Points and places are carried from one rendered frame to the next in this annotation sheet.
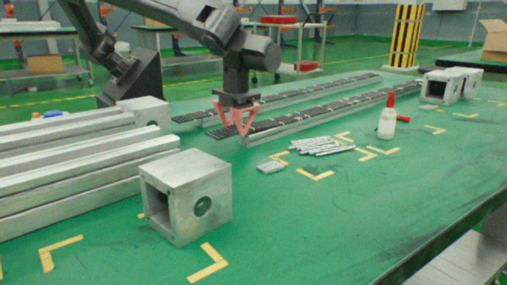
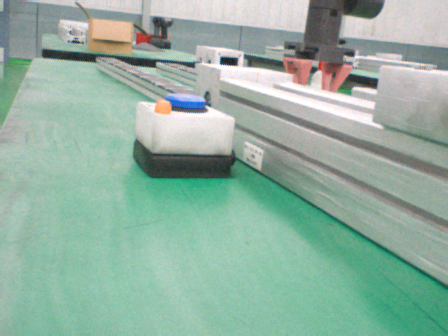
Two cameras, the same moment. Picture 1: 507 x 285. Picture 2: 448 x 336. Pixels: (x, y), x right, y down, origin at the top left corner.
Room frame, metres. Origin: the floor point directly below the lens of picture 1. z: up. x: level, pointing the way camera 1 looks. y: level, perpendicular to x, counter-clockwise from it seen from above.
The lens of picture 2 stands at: (0.56, 0.97, 0.91)
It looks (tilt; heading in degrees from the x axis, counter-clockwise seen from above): 13 degrees down; 289
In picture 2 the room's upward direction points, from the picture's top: 6 degrees clockwise
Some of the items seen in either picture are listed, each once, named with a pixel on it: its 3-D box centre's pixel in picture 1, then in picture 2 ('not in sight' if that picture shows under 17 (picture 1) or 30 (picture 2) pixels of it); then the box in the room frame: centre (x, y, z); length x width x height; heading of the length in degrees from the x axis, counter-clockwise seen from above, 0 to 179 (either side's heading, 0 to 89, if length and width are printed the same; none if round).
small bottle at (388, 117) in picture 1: (388, 115); (319, 79); (0.81, -0.35, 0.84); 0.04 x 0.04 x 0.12
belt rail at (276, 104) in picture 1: (308, 93); (136, 79); (1.22, -0.23, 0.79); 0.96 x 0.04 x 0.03; 131
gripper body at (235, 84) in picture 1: (235, 82); (321, 33); (0.75, 0.02, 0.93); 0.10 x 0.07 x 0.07; 41
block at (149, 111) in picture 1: (142, 120); (232, 104); (0.81, 0.25, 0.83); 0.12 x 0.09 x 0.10; 41
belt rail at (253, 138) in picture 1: (356, 104); (212, 84); (1.07, -0.36, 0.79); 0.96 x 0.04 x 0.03; 131
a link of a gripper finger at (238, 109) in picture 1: (239, 114); (321, 78); (0.74, 0.01, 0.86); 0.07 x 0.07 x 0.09; 41
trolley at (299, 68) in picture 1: (290, 50); not in sight; (5.02, -0.63, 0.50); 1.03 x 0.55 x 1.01; 42
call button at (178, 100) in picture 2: (53, 116); (184, 105); (0.79, 0.46, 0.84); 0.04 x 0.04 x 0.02
